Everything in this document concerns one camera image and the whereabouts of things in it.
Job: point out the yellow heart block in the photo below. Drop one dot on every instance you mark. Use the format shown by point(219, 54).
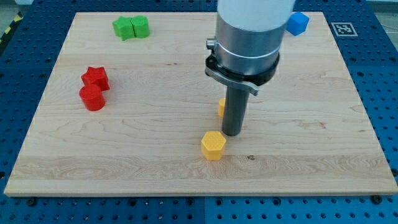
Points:
point(221, 105)

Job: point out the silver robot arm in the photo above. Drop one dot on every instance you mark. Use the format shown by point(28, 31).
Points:
point(248, 36)

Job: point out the wooden board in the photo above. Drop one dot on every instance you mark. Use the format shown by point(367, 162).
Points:
point(306, 133)

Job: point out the blue cube block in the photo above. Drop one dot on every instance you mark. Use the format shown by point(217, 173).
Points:
point(297, 23)

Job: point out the red cylinder block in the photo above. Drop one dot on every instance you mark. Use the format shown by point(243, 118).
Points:
point(92, 97)

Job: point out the green cylinder block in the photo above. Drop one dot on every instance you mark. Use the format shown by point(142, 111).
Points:
point(140, 26)

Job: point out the green star block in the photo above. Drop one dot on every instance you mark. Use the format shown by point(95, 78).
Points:
point(123, 28)

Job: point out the fiducial marker tag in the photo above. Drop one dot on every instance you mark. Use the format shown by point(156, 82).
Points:
point(344, 29)

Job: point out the red star block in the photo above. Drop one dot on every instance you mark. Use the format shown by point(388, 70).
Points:
point(97, 76)

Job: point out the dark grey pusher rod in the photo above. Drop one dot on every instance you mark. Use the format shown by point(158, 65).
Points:
point(234, 111)

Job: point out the yellow hexagon block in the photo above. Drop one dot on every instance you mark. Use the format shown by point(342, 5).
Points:
point(213, 145)

